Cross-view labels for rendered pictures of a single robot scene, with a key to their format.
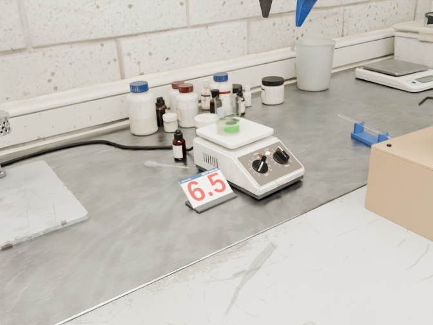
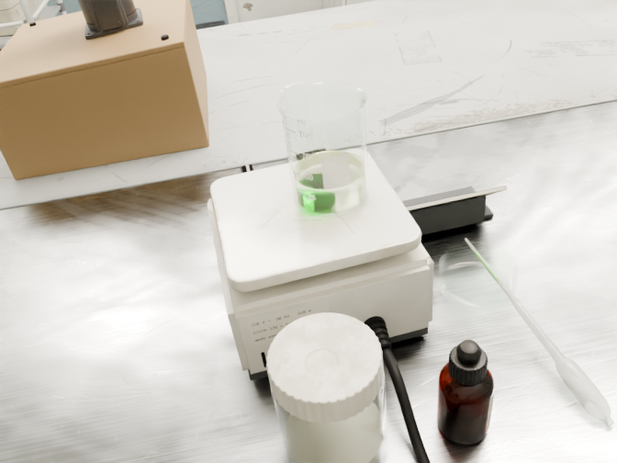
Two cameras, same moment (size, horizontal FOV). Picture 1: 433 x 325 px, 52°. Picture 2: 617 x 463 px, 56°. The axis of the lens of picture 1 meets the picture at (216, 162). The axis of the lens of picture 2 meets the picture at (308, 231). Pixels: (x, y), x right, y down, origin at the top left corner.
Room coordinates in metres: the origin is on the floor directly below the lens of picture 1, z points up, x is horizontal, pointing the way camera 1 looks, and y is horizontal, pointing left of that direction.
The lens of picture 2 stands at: (1.12, 0.11, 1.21)
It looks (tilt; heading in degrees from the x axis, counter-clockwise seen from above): 37 degrees down; 209
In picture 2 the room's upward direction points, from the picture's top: 8 degrees counter-clockwise
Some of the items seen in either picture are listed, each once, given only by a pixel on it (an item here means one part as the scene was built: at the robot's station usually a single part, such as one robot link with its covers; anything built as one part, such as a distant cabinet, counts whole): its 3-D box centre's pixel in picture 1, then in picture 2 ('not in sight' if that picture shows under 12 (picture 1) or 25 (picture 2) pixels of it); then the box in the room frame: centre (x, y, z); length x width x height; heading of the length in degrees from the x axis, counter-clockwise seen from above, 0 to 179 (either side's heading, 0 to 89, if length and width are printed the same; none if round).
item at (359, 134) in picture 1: (370, 134); not in sight; (0.96, -0.36, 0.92); 0.10 x 0.03 x 0.04; 23
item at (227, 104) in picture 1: (229, 115); (323, 148); (0.84, -0.03, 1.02); 0.06 x 0.05 x 0.08; 64
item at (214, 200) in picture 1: (208, 188); (437, 198); (0.73, 0.02, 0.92); 0.09 x 0.06 x 0.04; 126
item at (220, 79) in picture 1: (221, 93); not in sight; (1.21, -0.02, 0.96); 0.06 x 0.06 x 0.11
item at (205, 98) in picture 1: (206, 94); not in sight; (1.27, 0.02, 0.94); 0.03 x 0.03 x 0.09
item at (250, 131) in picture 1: (234, 131); (307, 210); (0.85, -0.04, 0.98); 0.12 x 0.12 x 0.01; 38
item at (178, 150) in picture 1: (178, 143); (465, 386); (0.92, 0.08, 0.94); 0.03 x 0.03 x 0.07
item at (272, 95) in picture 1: (272, 90); not in sight; (1.30, -0.18, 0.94); 0.07 x 0.07 x 0.07
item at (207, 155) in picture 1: (243, 154); (305, 239); (0.83, -0.06, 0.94); 0.22 x 0.13 x 0.08; 38
